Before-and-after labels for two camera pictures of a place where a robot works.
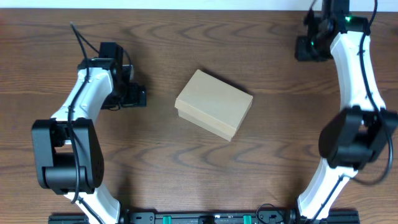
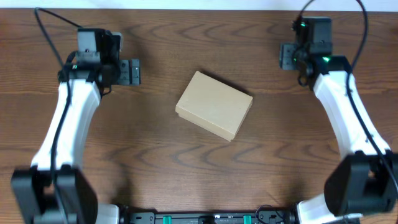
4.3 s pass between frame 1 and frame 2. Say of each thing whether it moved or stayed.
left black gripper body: moved
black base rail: stayed
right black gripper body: moved
